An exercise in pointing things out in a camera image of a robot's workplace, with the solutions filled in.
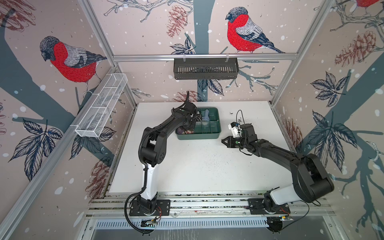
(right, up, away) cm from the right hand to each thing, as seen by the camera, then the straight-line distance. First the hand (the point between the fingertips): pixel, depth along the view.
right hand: (221, 142), depth 88 cm
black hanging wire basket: (-9, +49, +15) cm, 52 cm away
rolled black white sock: (-14, +15, +15) cm, 25 cm away
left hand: (-19, +9, +9) cm, 23 cm away
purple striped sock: (-26, +6, +6) cm, 28 cm away
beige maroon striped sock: (-20, +5, +7) cm, 22 cm away
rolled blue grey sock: (-8, +14, +15) cm, 23 cm away
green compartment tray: (-5, +6, +19) cm, 20 cm away
